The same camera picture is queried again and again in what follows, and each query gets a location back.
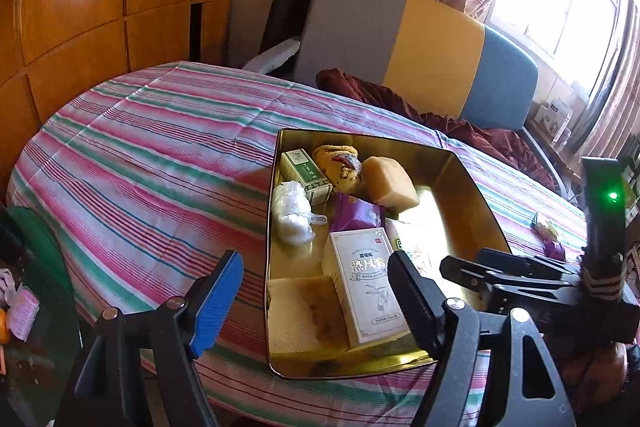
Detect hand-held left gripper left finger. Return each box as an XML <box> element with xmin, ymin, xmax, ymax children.
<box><xmin>52</xmin><ymin>249</ymin><xmax>246</xmax><ymax>427</ymax></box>

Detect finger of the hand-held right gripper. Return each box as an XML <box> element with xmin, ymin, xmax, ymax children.
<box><xmin>477</xmin><ymin>248</ymin><xmax>585</xmax><ymax>280</ymax></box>
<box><xmin>440</xmin><ymin>256</ymin><xmax>583</xmax><ymax>303</ymax></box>

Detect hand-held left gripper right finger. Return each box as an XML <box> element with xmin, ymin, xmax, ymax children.
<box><xmin>387</xmin><ymin>251</ymin><xmax>576</xmax><ymax>427</ymax></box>

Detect beige cardboard tea box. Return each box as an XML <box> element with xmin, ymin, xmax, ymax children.
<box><xmin>322</xmin><ymin>229</ymin><xmax>413</xmax><ymax>348</ymax></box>

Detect large yellow sponge block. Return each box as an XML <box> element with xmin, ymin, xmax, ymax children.
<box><xmin>266</xmin><ymin>274</ymin><xmax>351</xmax><ymax>355</ymax></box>

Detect gold metal tray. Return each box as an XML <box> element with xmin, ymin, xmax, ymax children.
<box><xmin>265</xmin><ymin>128</ymin><xmax>513</xmax><ymax>380</ymax></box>

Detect small yellow sponge block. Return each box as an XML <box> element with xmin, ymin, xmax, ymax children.
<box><xmin>361</xmin><ymin>156</ymin><xmax>421</xmax><ymax>210</ymax></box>

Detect white plastic bag ball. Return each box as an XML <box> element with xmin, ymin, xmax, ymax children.
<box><xmin>271</xmin><ymin>181</ymin><xmax>328</xmax><ymax>244</ymax></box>

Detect yellow spotted cloth ball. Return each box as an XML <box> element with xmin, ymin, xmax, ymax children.
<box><xmin>312</xmin><ymin>144</ymin><xmax>363</xmax><ymax>195</ymax></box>

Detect person's right hand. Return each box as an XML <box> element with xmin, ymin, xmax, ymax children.
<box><xmin>562</xmin><ymin>341</ymin><xmax>631</xmax><ymax>389</ymax></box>

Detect small purple packet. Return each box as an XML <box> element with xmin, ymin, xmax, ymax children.
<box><xmin>545</xmin><ymin>239</ymin><xmax>568</xmax><ymax>263</ymax></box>

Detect white cardboard boxes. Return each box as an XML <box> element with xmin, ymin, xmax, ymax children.
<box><xmin>532</xmin><ymin>96</ymin><xmax>575</xmax><ymax>142</ymax></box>

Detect maroon blanket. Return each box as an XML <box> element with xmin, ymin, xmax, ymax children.
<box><xmin>316</xmin><ymin>68</ymin><xmax>558</xmax><ymax>192</ymax></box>

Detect small green box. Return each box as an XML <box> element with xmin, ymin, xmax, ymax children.
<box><xmin>280</xmin><ymin>148</ymin><xmax>333</xmax><ymax>206</ymax></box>

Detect dark green table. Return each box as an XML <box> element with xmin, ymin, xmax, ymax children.
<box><xmin>0</xmin><ymin>206</ymin><xmax>83</xmax><ymax>427</ymax></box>

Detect pink ruffled item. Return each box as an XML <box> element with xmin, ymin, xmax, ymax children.
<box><xmin>7</xmin><ymin>284</ymin><xmax>41</xmax><ymax>340</ymax></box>

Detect window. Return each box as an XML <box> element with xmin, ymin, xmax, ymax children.
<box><xmin>487</xmin><ymin>0</ymin><xmax>628</xmax><ymax>100</ymax></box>

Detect grey yellow blue sofa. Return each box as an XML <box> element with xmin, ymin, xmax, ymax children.
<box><xmin>242</xmin><ymin>0</ymin><xmax>576</xmax><ymax>202</ymax></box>

